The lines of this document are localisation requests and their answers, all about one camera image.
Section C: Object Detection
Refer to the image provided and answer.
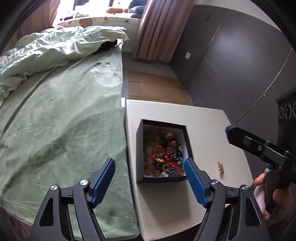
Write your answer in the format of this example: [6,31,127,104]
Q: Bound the pink curtain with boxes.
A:
[132,0,195,63]
[16,0,61,39]

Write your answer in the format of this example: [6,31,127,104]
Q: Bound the dark blue cushion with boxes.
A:
[128,0,148,19]

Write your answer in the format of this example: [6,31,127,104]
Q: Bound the white wall switch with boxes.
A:
[185,52,191,60]

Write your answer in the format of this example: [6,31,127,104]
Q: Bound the gold brooch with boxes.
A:
[217,162,224,176]

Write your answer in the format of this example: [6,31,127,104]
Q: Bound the red string bracelet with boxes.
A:
[151,145,185,174]

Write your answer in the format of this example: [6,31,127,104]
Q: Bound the cardboard floor sheets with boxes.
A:
[128,71,193,106]

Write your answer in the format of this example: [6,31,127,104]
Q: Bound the person right hand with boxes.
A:
[253,173,295,230]

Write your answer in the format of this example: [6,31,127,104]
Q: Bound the black jewelry box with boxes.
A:
[136,120,193,183]

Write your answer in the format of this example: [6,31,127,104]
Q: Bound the pink left curtain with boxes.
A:
[16,0,61,39]

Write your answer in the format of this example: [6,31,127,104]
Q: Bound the brown bead bracelet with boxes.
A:
[143,128,179,178]

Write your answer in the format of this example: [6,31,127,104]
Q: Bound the patterned windowsill cushion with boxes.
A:
[54,15,141,29]

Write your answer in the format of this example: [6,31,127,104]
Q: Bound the silver bangle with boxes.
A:
[161,164,177,177]

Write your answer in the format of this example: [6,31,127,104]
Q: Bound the light green duvet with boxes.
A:
[1,26,129,102]

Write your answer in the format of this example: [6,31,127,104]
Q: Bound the orange plush toy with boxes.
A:
[106,7,125,14]

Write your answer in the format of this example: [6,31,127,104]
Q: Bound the bed with green sheet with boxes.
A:
[1,45,139,240]

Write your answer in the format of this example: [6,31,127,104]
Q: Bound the pink right curtain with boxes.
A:
[132,0,195,63]

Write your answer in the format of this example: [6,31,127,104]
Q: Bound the black item on bed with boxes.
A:
[98,40,117,52]

